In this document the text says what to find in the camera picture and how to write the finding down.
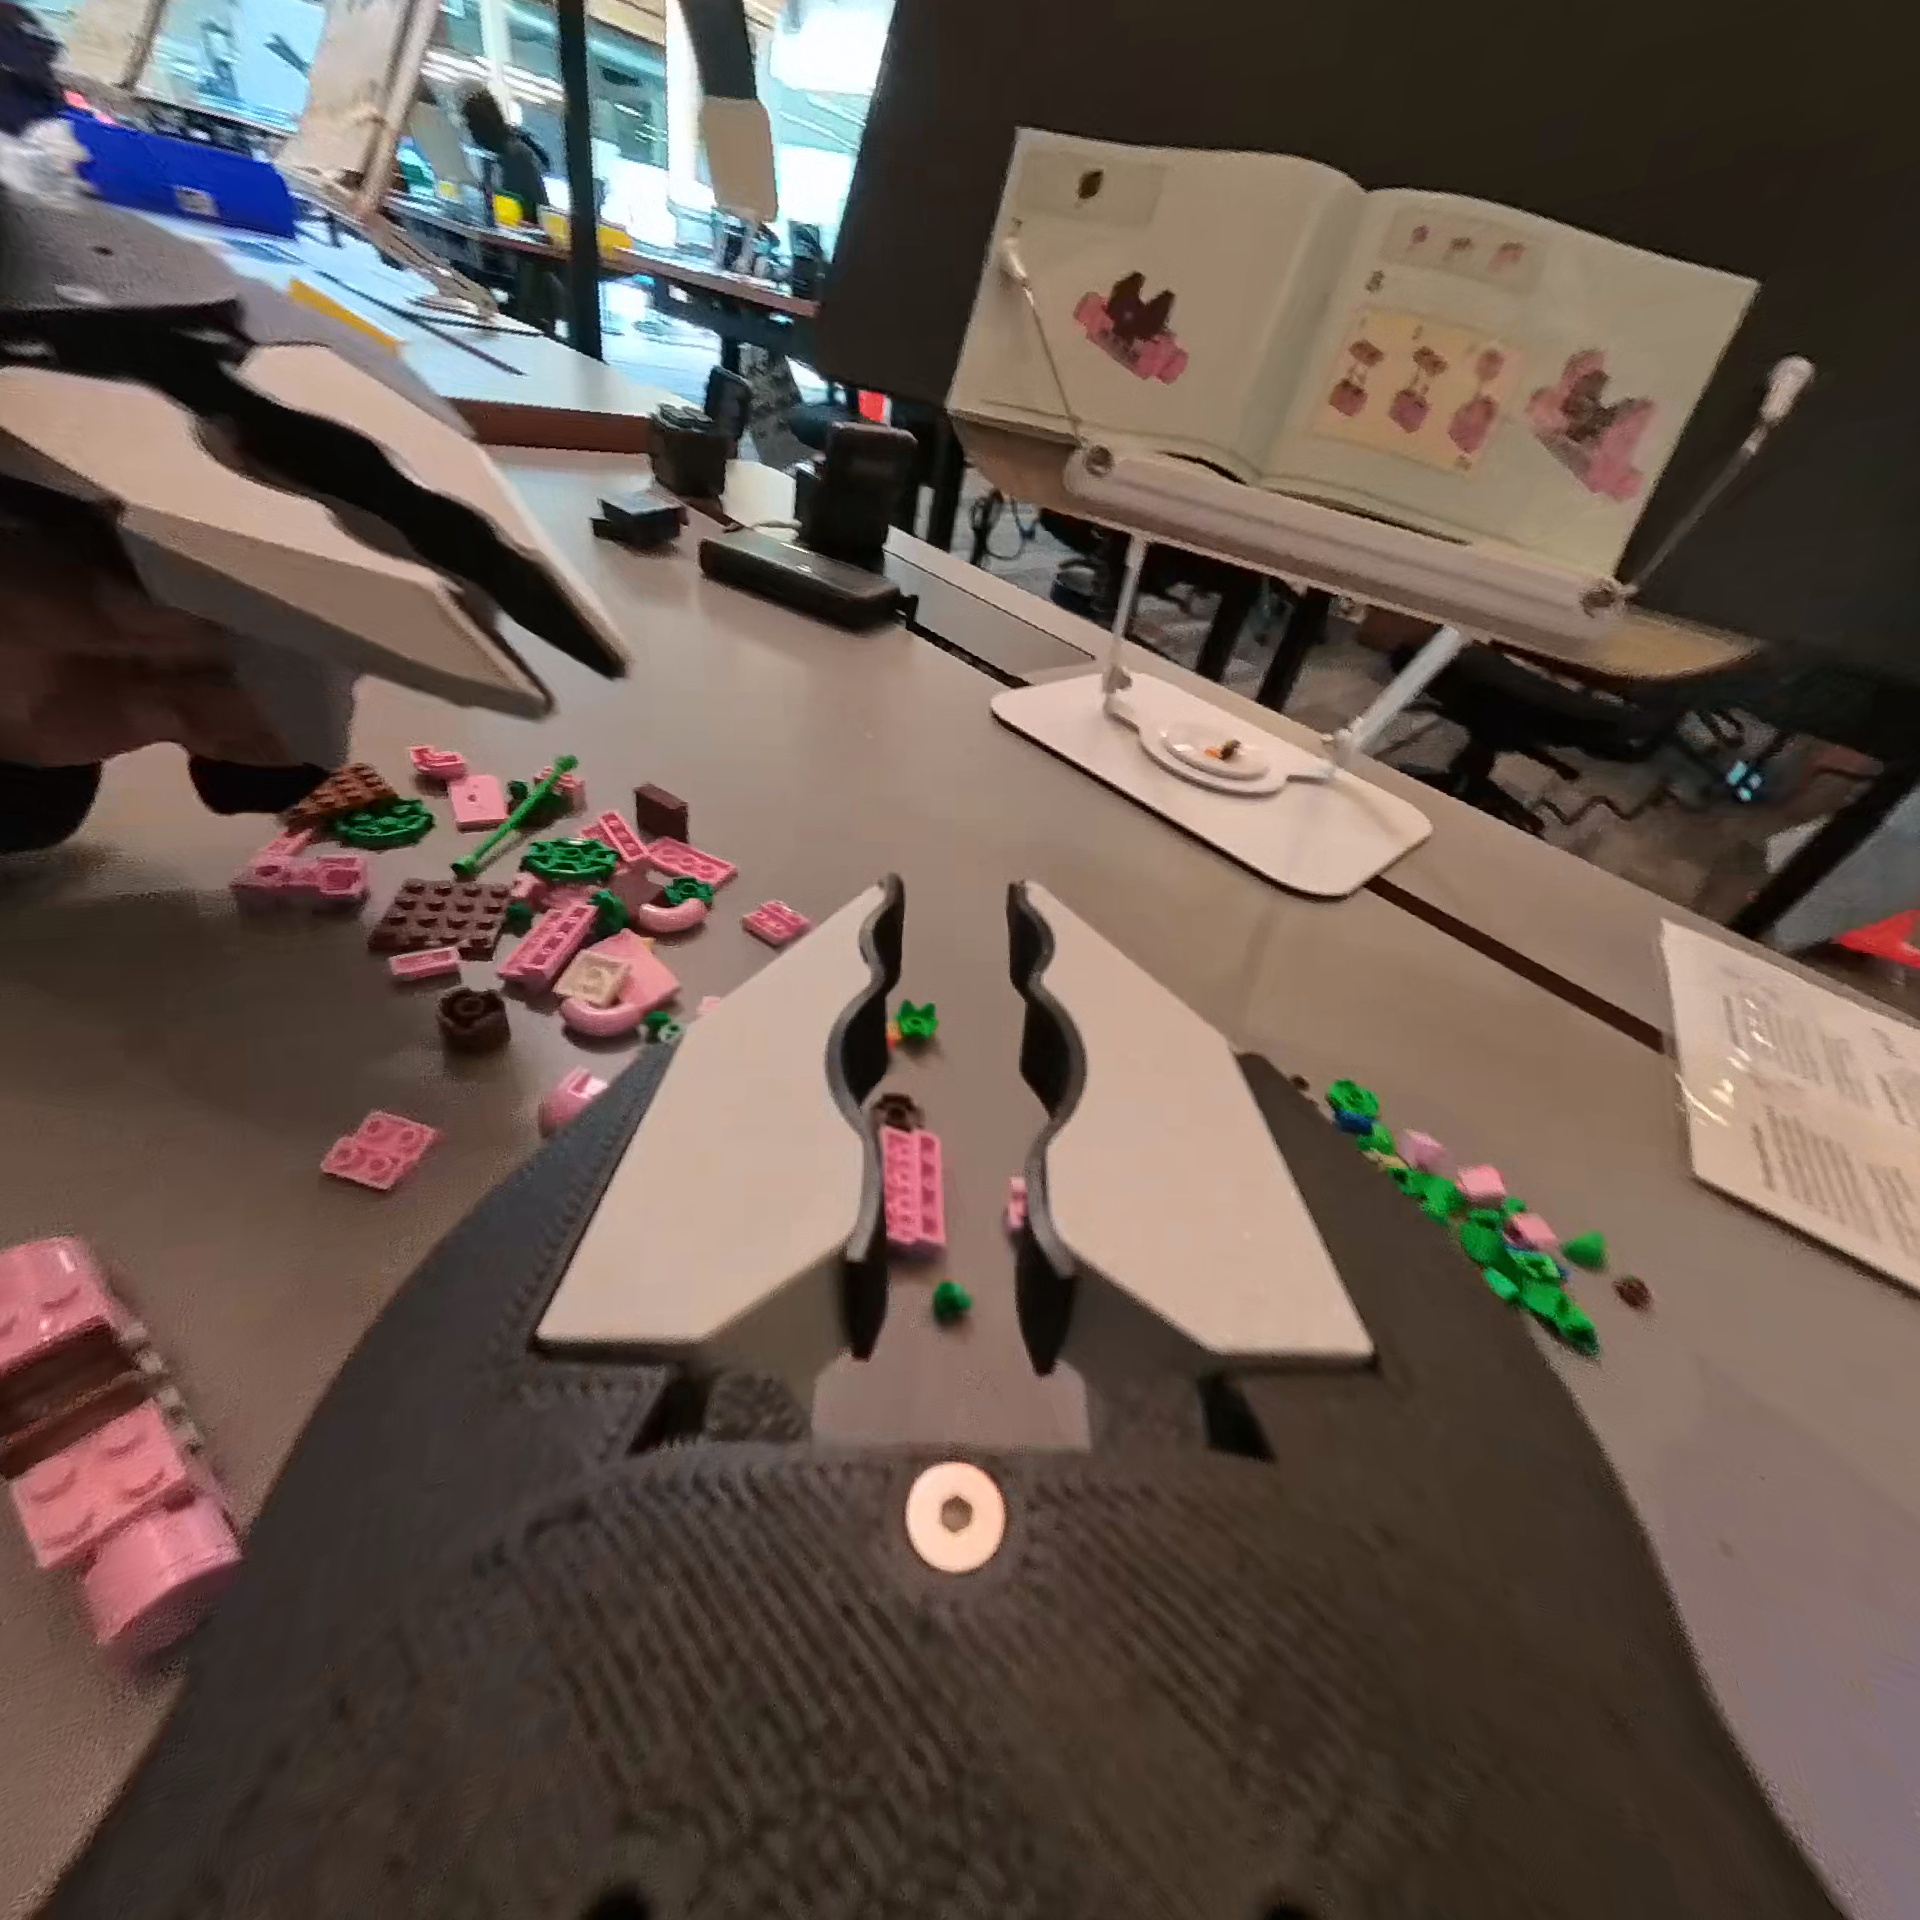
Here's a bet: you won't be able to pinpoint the cluster of tiny green pieces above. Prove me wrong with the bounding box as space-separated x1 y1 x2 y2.
1323 1076 1654 1359

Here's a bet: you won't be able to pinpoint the pink long toy plate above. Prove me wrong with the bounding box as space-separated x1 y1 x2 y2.
877 1124 951 1256

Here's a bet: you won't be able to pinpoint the black camera device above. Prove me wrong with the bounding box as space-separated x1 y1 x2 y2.
644 403 755 500
790 422 920 568

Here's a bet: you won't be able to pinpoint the pink brick assembly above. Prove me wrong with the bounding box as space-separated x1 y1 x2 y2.
0 1237 244 1662

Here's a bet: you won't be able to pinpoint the white book stand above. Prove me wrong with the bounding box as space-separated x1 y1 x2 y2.
990 223 1820 902

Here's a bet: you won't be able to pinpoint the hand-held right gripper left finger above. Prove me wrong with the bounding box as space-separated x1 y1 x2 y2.
533 872 909 1404

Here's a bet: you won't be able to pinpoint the person's left hand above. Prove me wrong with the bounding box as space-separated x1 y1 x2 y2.
0 480 360 776

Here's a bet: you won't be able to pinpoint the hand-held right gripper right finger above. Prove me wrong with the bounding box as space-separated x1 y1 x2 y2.
1007 879 1379 1374

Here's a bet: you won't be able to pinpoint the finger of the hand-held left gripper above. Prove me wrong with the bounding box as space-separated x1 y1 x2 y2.
200 343 632 682
0 364 557 719

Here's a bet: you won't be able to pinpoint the pink brown toy bricks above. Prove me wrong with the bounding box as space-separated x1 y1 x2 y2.
229 742 1052 1325

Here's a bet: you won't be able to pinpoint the blue storage bin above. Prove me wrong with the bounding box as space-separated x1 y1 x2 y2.
67 111 300 243

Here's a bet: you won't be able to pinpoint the green toy stick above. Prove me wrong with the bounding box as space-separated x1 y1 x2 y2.
451 754 581 885

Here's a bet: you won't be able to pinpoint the laminated instruction sheet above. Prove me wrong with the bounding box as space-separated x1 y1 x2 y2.
1657 918 1920 1295

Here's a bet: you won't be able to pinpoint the black office chair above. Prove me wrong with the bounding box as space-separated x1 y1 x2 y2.
1416 637 1673 834

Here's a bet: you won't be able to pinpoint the black flat box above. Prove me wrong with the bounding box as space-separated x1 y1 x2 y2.
696 532 905 632

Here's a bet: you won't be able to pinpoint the pale green instruction booklet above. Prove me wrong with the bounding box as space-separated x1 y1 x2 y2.
943 127 1759 579

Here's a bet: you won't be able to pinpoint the large brown toy plate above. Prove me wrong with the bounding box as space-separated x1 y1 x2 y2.
368 878 520 963

